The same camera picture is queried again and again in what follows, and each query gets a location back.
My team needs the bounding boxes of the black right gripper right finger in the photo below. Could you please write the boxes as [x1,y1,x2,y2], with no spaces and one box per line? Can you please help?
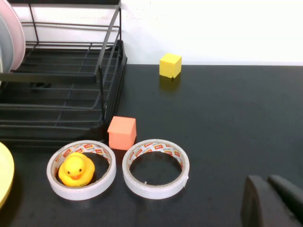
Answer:
[268,175,303,220]

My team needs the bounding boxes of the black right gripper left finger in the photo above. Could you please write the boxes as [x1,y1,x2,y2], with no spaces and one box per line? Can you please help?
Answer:
[241,175,303,227]

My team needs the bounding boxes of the yellow plate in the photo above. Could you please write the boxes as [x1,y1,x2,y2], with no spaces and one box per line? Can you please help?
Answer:
[0,141,15,209]

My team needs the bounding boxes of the pink plate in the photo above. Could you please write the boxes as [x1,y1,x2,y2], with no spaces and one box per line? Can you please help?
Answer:
[0,0,26,71]

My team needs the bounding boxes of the grey plate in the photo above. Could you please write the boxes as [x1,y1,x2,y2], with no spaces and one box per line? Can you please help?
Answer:
[0,14,15,74]

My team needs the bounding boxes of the white double-sided tape roll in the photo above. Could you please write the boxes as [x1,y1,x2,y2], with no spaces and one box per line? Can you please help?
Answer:
[122,139,190,200]
[46,140,117,201]

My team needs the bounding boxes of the orange foam cube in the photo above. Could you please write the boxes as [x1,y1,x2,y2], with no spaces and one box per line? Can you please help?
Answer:
[107,115,137,151]

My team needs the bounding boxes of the yellow foam cube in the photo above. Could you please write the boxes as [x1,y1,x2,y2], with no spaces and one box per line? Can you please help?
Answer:
[159,53,182,79]

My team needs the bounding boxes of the yellow rubber duck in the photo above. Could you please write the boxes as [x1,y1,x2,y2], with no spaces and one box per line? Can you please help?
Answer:
[58,152,96,187]

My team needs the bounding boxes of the black wire dish rack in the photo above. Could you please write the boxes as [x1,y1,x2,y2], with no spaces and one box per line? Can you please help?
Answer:
[0,0,128,148]

